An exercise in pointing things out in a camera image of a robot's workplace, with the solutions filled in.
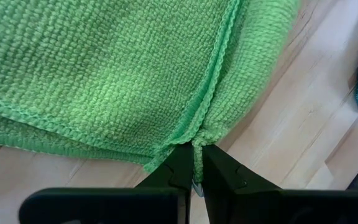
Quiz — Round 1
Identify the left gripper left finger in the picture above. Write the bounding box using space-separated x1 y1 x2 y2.
19 142 195 224

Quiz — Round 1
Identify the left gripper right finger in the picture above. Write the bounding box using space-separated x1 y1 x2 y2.
201 144 358 224

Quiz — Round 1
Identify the green microfiber towel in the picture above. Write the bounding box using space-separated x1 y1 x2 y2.
0 0 301 198

